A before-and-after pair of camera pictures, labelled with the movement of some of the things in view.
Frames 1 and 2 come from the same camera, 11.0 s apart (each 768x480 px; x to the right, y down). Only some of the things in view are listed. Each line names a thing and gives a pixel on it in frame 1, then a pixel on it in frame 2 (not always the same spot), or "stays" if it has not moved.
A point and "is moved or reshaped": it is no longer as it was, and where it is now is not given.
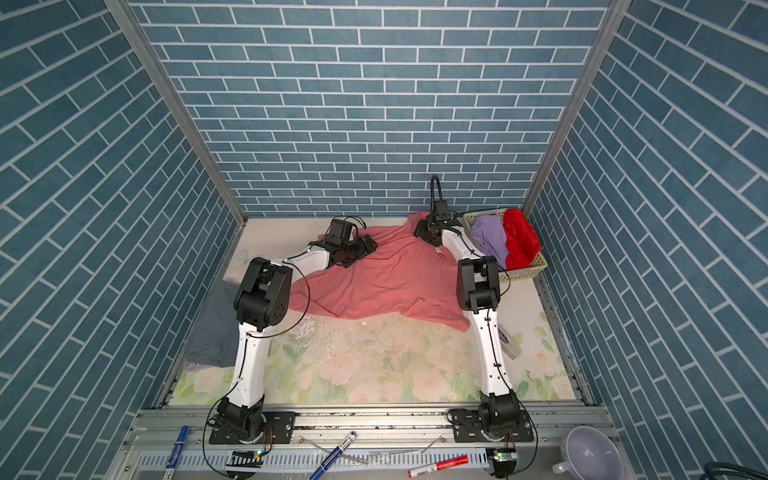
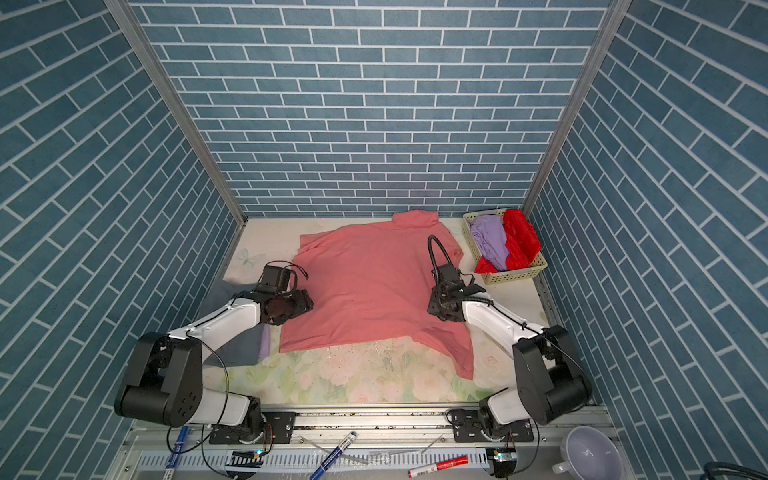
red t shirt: [521, 238] stays
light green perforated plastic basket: [506, 274] stays
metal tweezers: [378, 458] stays
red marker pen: [438, 466] stays
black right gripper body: [425, 231] -> [437, 303]
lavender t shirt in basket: [489, 233] stays
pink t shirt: [402, 277] is moved or reshaped
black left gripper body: [353, 250] -> [292, 304]
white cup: [590, 455] stays
